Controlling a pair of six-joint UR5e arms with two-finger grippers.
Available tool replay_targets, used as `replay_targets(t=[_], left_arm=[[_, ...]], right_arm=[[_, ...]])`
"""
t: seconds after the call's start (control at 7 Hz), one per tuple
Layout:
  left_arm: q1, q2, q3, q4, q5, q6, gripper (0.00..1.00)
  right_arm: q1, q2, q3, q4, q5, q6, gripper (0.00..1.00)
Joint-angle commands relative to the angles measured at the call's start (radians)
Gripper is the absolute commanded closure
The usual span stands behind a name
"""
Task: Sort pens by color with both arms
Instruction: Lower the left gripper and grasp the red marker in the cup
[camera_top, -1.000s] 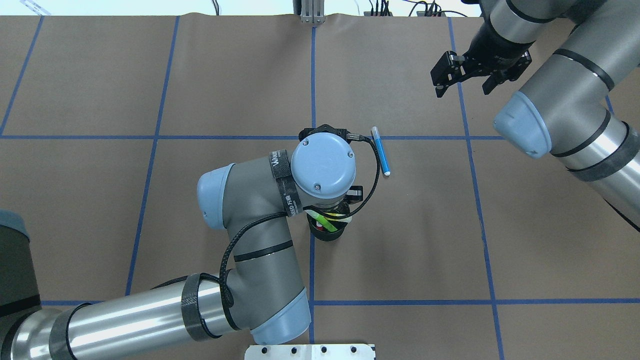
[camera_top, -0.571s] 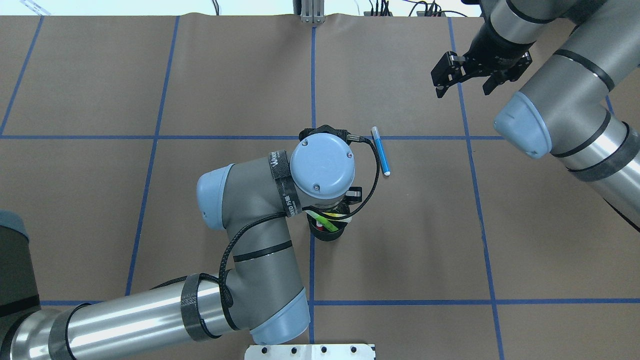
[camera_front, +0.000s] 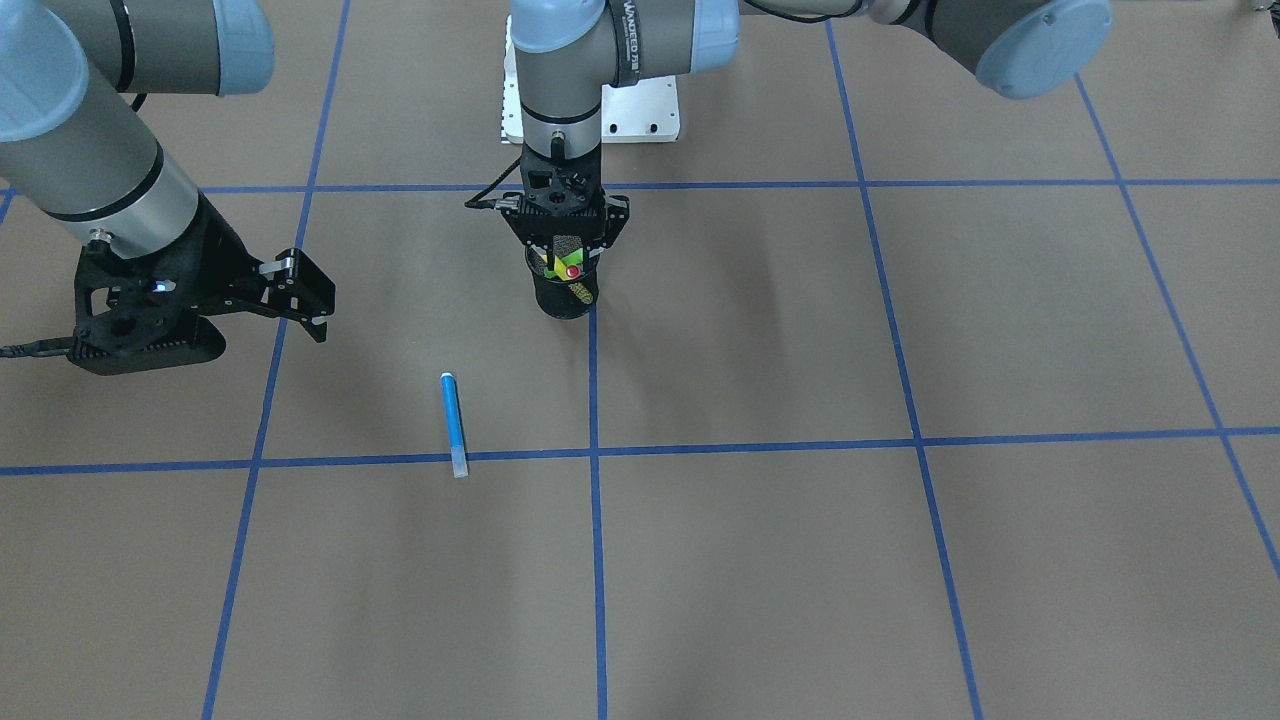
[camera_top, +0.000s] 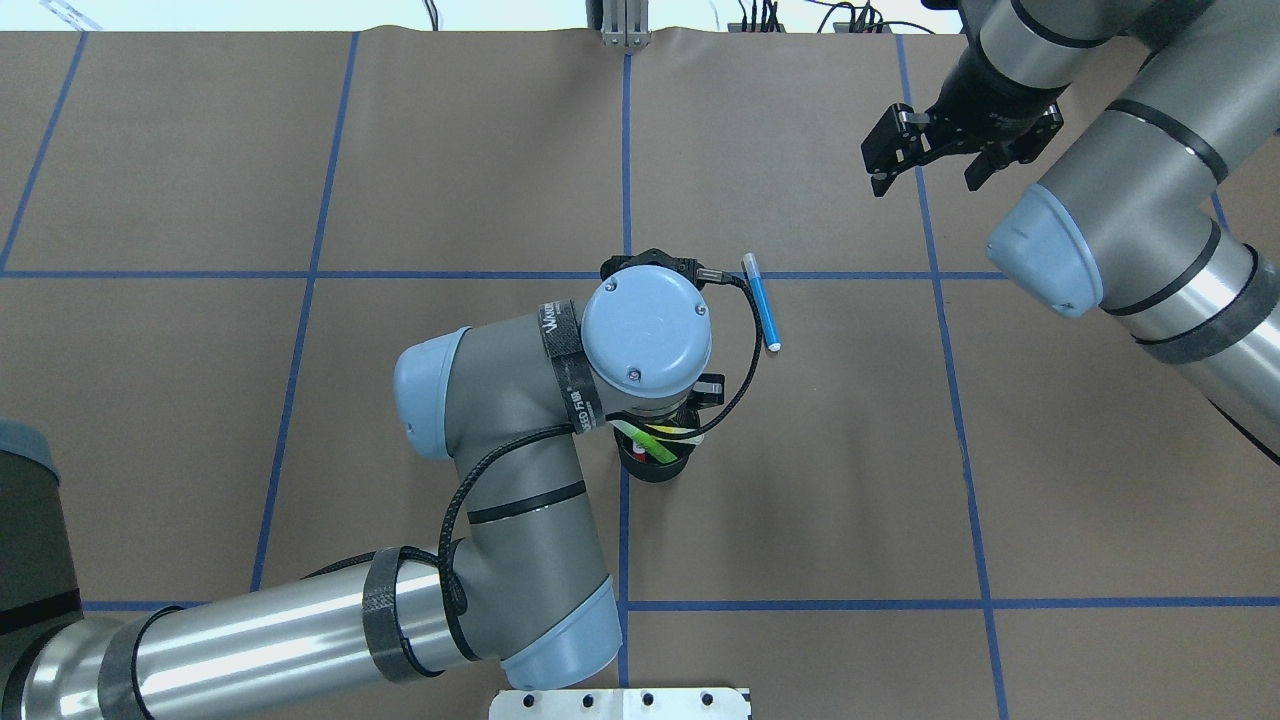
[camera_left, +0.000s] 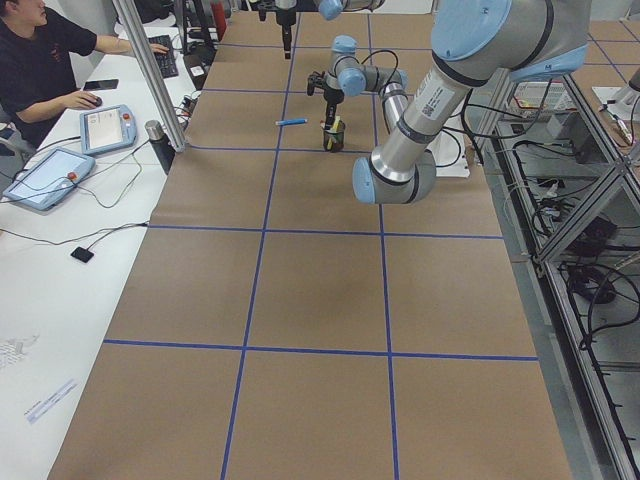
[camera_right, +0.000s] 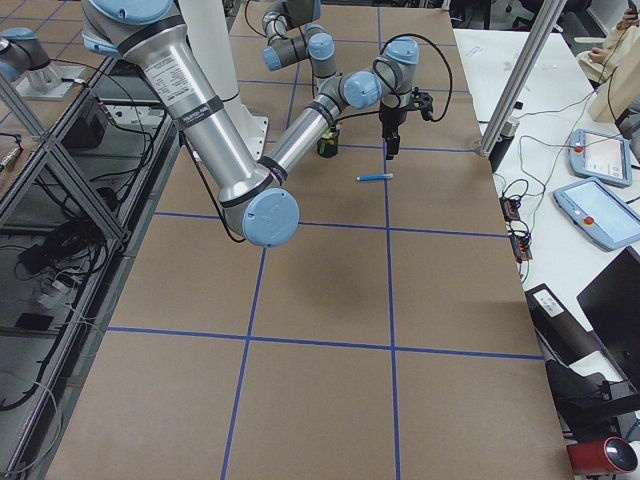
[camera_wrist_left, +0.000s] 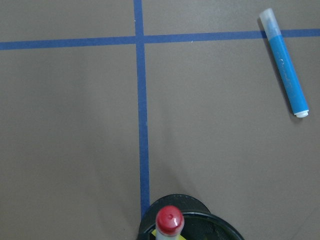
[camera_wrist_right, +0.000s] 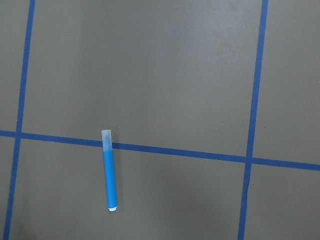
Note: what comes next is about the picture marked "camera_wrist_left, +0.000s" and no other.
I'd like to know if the black mesh pen cup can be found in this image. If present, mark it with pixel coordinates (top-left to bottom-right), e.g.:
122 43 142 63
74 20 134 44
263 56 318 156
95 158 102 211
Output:
136 193 243 240

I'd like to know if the blue highlighter pen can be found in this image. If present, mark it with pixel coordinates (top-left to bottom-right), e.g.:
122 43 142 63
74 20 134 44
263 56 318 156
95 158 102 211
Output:
259 8 309 118

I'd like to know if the red marker pen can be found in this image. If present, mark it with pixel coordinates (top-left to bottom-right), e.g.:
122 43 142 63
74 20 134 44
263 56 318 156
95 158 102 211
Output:
155 205 185 237

